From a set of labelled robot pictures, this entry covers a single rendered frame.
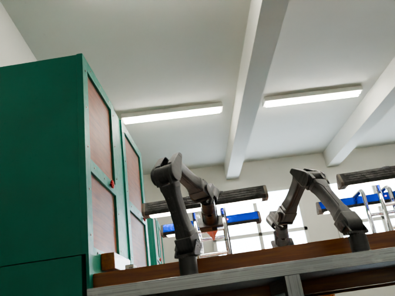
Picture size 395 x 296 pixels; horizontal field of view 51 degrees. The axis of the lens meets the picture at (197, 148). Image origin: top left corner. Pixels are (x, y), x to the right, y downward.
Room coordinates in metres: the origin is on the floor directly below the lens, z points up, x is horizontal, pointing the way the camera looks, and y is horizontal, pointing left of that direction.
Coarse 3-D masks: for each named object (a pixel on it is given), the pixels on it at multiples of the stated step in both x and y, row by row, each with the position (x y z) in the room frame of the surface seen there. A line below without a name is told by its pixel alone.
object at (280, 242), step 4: (276, 236) 1.93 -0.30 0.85; (288, 236) 1.93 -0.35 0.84; (272, 240) 2.00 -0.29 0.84; (276, 240) 1.95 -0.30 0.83; (280, 240) 1.93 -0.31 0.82; (284, 240) 1.93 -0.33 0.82; (288, 240) 1.94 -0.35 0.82; (292, 240) 1.98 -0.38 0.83; (272, 244) 1.98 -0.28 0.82; (276, 244) 1.98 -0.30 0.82; (280, 244) 1.95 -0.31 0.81; (284, 244) 1.95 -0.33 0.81; (288, 244) 1.96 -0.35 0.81; (292, 244) 1.97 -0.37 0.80
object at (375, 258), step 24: (288, 264) 1.29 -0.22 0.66; (312, 264) 1.29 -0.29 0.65; (336, 264) 1.30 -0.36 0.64; (360, 264) 1.30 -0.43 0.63; (384, 264) 1.42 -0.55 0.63; (96, 288) 1.26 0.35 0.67; (120, 288) 1.26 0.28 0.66; (144, 288) 1.27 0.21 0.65; (168, 288) 1.27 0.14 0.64; (192, 288) 1.28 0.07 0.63; (216, 288) 1.44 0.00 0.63; (240, 288) 1.65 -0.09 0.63
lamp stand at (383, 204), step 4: (384, 168) 1.97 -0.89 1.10; (388, 168) 1.97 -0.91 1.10; (376, 184) 2.13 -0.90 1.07; (376, 188) 2.14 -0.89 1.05; (380, 188) 2.14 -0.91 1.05; (380, 192) 2.13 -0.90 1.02; (380, 196) 2.13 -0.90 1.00; (380, 200) 2.14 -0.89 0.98; (384, 204) 2.13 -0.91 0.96; (388, 204) 2.13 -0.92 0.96; (392, 204) 2.13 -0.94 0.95; (384, 208) 2.13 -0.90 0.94; (384, 212) 2.13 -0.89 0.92; (384, 216) 2.14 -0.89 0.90; (388, 216) 2.13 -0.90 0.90; (388, 220) 2.13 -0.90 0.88; (388, 224) 2.14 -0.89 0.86; (388, 228) 2.14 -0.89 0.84; (392, 228) 2.13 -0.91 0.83
